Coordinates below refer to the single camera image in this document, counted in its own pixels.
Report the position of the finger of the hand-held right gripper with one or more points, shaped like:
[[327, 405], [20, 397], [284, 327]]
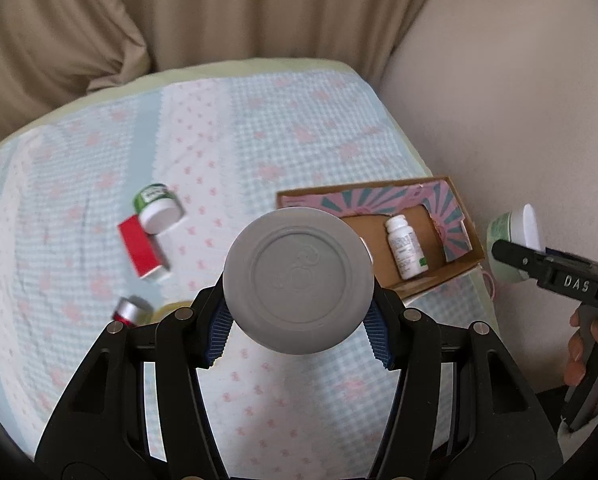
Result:
[[516, 257]]

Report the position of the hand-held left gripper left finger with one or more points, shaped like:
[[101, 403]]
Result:
[[218, 331]]

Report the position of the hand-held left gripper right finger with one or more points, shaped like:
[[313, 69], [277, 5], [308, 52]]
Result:
[[380, 331]]

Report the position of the pale green white jar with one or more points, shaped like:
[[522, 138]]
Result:
[[511, 237]]

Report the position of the printed cardboard box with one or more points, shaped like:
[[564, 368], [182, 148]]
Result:
[[419, 267]]

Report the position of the grey round container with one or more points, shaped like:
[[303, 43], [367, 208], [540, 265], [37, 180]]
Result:
[[299, 281]]

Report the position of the person's right hand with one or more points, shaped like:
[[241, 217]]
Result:
[[577, 355]]

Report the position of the yellowish tape roll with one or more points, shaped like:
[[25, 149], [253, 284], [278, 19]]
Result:
[[171, 308]]

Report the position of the white pill bottle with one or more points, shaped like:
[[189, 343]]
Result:
[[405, 247]]

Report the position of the red silver small can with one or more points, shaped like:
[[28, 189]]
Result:
[[130, 311]]

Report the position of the red box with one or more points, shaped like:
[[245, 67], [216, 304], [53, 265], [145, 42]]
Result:
[[141, 248]]

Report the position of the green label white jar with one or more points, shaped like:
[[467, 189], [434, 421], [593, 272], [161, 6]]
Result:
[[158, 208]]

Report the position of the checkered floral blanket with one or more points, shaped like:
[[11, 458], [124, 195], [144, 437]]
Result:
[[259, 130]]

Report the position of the pale green bed sheet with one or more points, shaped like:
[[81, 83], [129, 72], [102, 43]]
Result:
[[129, 87]]

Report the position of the beige curtain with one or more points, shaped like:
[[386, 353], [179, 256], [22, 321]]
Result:
[[179, 15]]

